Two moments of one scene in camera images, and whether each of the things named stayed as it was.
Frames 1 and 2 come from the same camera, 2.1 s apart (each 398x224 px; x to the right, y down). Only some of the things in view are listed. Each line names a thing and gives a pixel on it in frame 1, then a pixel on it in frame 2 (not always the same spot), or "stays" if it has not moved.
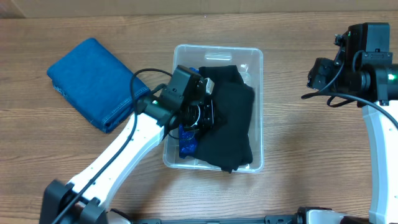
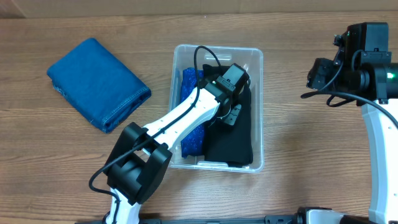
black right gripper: x=319 y=76 stays
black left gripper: x=211 y=116 -> x=232 y=119
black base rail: x=280 y=219 stays
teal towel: x=97 y=83 stays
